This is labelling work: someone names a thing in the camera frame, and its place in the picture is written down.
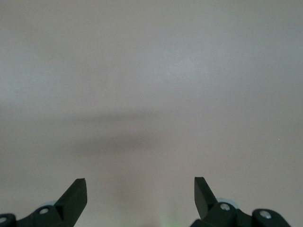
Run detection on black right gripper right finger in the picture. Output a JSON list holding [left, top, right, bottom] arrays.
[[191, 176, 291, 227]]

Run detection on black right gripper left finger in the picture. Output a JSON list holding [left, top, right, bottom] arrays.
[[0, 178, 88, 227]]

